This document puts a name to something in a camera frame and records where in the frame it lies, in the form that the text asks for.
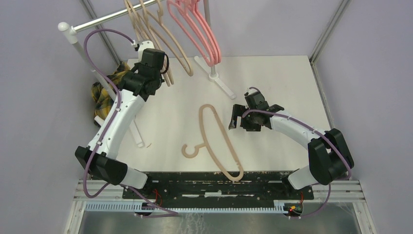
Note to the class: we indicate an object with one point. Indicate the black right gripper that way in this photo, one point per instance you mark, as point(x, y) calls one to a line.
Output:
point(238, 110)

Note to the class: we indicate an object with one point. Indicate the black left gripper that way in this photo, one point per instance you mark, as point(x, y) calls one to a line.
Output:
point(137, 65)

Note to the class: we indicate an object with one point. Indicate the beige plastic hanger top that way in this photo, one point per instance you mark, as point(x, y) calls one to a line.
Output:
point(174, 46)

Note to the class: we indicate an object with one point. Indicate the pink plastic hanger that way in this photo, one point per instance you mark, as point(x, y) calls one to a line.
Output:
point(173, 12)
point(201, 26)
point(180, 7)

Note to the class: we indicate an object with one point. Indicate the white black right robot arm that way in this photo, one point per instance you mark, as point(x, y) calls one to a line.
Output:
point(329, 157)

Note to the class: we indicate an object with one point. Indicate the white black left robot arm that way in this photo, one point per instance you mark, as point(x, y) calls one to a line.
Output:
point(135, 87)

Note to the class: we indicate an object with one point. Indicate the white rack foot far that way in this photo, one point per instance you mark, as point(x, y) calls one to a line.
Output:
point(201, 62)

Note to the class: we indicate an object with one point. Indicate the white rack foot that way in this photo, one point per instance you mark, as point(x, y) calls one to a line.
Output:
point(133, 128)
point(201, 62)

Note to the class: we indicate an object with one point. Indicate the yellow plaid cloth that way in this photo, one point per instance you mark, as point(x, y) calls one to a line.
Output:
point(103, 101)

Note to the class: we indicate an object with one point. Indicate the white rack foot near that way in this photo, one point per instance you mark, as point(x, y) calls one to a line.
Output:
point(133, 128)

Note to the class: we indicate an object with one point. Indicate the metal rack top bar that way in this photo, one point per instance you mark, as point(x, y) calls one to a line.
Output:
point(111, 16)

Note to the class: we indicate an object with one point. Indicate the grey rack far pole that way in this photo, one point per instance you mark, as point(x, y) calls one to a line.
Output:
point(207, 17)

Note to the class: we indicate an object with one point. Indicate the white rack left pole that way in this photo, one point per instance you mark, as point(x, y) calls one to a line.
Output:
point(70, 34)

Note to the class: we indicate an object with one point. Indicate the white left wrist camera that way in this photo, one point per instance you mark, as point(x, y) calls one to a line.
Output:
point(139, 47)

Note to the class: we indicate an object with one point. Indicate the white cable duct strip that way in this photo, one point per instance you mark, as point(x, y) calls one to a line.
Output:
point(138, 207)

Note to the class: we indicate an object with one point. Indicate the aluminium frame rail base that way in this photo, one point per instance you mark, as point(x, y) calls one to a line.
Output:
point(335, 209)

